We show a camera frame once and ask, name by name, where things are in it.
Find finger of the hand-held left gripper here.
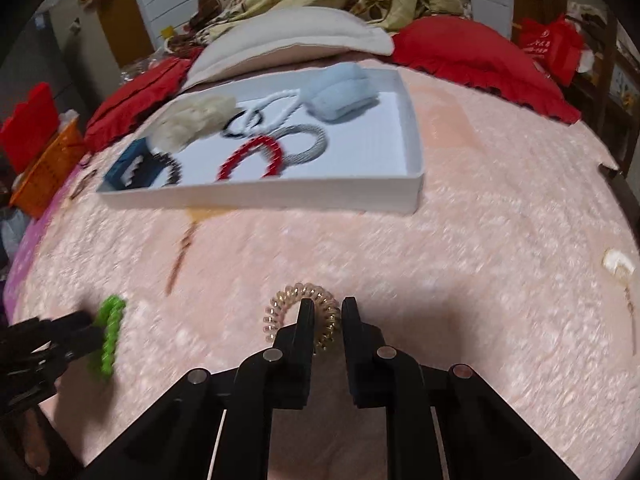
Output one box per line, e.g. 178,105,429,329
52,330,106,365
30,310,94,344

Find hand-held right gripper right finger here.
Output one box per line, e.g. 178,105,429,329
341,297,581,480

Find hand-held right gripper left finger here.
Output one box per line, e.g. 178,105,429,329
75,298,317,480

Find green bead bracelet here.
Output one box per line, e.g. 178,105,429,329
89,296,127,378

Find clear spiral hair tie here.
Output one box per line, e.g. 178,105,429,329
261,282,342,356

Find blue hair claw clip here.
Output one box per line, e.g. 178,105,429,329
104,137,166,191

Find white cardboard box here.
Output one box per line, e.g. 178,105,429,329
96,67,426,216

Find red bead bracelet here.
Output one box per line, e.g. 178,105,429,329
216,135,285,182

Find silver mesh bracelet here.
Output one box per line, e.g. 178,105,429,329
267,122,328,166

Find black hair ties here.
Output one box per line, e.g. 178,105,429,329
221,109,263,140

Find white bead bracelet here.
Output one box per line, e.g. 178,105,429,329
245,88,303,128

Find cream scrunchie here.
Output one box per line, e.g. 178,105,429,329
146,96,238,153

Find light blue fluffy headband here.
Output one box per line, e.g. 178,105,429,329
302,62,380,122

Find person's left hand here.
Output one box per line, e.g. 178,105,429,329
22,425,57,477

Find purple bed sheet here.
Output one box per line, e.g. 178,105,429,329
5,160,86,321

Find pink quilted bedspread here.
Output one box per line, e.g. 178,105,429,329
10,52,640,480

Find black hair clip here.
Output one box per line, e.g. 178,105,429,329
70,167,99,202

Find gold stick hairpin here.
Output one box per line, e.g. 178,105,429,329
166,207,221,296

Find orange plastic basket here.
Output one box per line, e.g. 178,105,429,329
9,117,86,218

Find red ruffled pillow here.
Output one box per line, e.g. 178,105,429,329
392,16,583,125
84,50,201,153

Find clear plastic bag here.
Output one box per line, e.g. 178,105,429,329
120,57,167,84

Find white shell hairpin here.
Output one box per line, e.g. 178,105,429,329
602,249,640,311

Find white pillow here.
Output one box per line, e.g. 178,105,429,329
182,7,396,93

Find red shopping bag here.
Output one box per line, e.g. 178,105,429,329
515,14,585,86

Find dark wooden chair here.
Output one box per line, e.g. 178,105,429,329
565,2,640,176

